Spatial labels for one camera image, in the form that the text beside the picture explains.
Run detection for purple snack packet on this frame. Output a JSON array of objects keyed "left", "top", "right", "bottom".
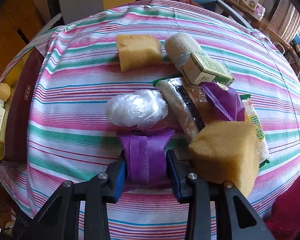
[
  {"left": 116, "top": 128, "right": 175, "bottom": 191},
  {"left": 199, "top": 82, "right": 245, "bottom": 121}
]

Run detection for yellow sponge block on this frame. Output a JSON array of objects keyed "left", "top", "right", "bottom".
[
  {"left": 116, "top": 35, "right": 162, "bottom": 72},
  {"left": 0, "top": 83, "right": 11, "bottom": 102},
  {"left": 189, "top": 121, "right": 259, "bottom": 197}
]

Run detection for clear rice snack packet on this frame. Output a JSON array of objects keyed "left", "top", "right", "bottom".
[{"left": 153, "top": 75, "right": 217, "bottom": 142}]

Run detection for white plastic bag ball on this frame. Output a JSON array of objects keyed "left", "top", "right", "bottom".
[{"left": 104, "top": 89, "right": 168, "bottom": 129}]

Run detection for yellow Weidan snack packet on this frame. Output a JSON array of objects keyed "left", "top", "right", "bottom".
[{"left": 239, "top": 94, "right": 270, "bottom": 168}]

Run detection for green white small box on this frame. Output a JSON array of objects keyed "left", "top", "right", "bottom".
[{"left": 181, "top": 53, "right": 235, "bottom": 86}]

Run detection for gold metal tin box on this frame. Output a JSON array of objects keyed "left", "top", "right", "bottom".
[{"left": 0, "top": 48, "right": 44, "bottom": 164}]

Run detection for beige sock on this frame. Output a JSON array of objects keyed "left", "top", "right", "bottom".
[{"left": 164, "top": 32, "right": 205, "bottom": 72}]

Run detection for white plastic wrap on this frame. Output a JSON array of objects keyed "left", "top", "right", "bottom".
[{"left": 0, "top": 99, "right": 5, "bottom": 108}]

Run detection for striped pink green tablecloth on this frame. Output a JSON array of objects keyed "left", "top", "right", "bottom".
[{"left": 0, "top": 0, "right": 300, "bottom": 239}]

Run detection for dark red garment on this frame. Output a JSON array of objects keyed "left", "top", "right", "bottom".
[{"left": 264, "top": 176, "right": 300, "bottom": 239}]

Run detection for wooden desk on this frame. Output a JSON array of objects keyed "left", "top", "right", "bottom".
[{"left": 223, "top": 0, "right": 293, "bottom": 51}]

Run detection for pink jar on desk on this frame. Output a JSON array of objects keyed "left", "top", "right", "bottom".
[{"left": 254, "top": 3, "right": 266, "bottom": 21}]

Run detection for wooden wardrobe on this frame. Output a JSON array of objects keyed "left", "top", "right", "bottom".
[{"left": 0, "top": 0, "right": 44, "bottom": 77}]

